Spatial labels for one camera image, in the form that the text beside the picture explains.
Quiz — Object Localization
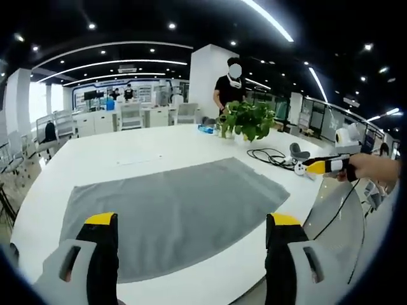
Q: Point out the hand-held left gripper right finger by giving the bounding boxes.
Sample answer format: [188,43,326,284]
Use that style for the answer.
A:
[265,212,351,305]

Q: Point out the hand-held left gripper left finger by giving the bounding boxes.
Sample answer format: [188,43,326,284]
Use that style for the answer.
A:
[31,212,120,305]

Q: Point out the grey towel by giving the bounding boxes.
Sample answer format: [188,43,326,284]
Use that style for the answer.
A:
[59,156,291,284]

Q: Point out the person's right hand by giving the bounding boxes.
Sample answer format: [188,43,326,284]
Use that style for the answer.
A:
[336,154,362,183]

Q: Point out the grey curved holder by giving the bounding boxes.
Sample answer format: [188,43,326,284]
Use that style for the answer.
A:
[288,142,311,161]

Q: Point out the green potted plant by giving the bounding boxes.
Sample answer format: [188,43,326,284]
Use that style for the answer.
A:
[216,100,277,143]

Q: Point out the white table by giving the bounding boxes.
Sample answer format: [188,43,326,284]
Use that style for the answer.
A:
[8,122,338,305]

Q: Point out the blue packet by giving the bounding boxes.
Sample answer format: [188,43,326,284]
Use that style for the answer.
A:
[197,123,218,135]

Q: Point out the grey mesh office chair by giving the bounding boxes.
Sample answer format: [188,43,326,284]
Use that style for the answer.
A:
[34,114,61,159]
[176,102,200,125]
[120,104,143,130]

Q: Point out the black backpack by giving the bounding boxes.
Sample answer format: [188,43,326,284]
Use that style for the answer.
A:
[44,121,59,143]

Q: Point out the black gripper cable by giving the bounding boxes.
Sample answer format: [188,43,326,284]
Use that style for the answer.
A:
[304,177,361,243]

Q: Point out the coiled black cable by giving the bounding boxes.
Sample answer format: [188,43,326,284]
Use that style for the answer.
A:
[246,147,297,168]

